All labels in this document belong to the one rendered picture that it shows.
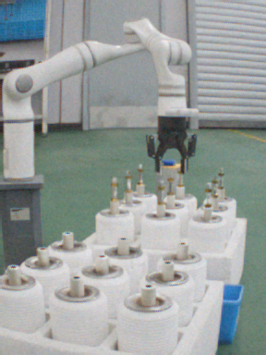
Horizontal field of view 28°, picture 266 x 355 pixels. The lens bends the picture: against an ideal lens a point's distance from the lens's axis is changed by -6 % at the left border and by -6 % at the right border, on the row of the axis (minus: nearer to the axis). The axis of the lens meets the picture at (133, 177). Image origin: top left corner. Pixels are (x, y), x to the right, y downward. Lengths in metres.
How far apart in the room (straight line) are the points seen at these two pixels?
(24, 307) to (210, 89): 6.02
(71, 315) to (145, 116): 5.87
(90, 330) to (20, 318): 0.12
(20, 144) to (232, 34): 5.51
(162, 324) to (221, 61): 6.11
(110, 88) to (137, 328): 5.85
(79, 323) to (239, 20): 6.30
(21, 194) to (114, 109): 5.06
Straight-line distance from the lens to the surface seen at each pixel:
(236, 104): 6.88
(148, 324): 0.81
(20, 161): 1.58
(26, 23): 6.46
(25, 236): 1.61
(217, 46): 6.81
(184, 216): 1.46
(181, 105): 1.42
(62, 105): 6.54
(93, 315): 0.85
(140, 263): 1.06
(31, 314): 0.91
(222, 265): 1.30
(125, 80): 6.59
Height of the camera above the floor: 0.58
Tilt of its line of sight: 10 degrees down
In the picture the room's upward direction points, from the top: straight up
